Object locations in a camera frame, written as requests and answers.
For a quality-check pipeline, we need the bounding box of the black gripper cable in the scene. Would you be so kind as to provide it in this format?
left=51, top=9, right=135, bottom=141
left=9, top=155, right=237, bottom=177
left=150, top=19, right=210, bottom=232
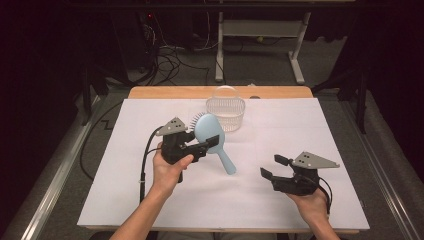
left=139, top=125, right=164, bottom=205
left=318, top=178, right=334, bottom=215

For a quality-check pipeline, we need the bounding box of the black metal stand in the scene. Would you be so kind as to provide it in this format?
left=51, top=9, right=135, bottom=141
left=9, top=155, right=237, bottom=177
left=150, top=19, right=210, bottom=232
left=81, top=63, right=109, bottom=126
left=311, top=59, right=369, bottom=134

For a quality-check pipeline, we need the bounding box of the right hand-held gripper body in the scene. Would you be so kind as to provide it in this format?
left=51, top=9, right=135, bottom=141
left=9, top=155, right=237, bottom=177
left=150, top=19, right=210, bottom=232
left=271, top=151, right=340, bottom=197

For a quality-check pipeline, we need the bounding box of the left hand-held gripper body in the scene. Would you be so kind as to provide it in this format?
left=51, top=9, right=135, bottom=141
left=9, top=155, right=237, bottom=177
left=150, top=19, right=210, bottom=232
left=155, top=116, right=194, bottom=166

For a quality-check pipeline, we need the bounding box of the tangle of floor cables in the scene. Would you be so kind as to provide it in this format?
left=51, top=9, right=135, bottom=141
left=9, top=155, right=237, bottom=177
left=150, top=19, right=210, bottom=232
left=139, top=13, right=228, bottom=86

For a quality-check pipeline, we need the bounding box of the person's right hand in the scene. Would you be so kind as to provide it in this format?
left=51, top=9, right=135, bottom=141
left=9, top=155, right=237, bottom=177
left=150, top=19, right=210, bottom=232
left=284, top=189, right=330, bottom=228

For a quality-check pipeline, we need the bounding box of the person's left hand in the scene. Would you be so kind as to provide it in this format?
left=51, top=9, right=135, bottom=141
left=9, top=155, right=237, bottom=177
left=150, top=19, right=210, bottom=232
left=151, top=142, right=195, bottom=198

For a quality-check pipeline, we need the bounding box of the white metal desk frame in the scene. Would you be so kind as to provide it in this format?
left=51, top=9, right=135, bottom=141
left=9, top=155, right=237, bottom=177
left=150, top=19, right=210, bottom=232
left=214, top=11, right=313, bottom=85

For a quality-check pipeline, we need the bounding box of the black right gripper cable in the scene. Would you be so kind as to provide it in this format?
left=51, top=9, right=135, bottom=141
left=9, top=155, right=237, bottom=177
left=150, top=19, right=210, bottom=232
left=318, top=178, right=334, bottom=215

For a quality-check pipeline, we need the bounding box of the white paper sheet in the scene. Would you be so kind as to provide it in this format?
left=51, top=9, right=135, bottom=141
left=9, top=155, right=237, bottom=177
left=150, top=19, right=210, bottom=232
left=77, top=97, right=370, bottom=231

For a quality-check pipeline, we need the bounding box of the light blue hairbrush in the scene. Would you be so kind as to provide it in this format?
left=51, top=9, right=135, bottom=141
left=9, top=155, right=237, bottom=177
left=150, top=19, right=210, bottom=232
left=189, top=112, right=238, bottom=176

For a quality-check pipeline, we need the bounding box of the black floor cable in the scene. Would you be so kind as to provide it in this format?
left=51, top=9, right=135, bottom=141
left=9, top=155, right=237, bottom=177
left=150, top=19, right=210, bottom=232
left=79, top=99, right=124, bottom=182

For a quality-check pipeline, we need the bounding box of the white plastic basket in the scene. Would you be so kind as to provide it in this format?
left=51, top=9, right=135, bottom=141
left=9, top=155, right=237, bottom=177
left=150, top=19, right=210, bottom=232
left=205, top=85, right=247, bottom=133

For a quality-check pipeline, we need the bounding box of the aluminium floor rail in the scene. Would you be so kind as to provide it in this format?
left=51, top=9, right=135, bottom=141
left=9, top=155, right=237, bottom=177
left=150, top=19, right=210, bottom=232
left=339, top=99, right=424, bottom=240
left=19, top=96, right=101, bottom=240

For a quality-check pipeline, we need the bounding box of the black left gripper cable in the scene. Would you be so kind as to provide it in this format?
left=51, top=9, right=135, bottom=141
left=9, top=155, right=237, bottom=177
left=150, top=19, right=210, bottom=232
left=139, top=125, right=164, bottom=205

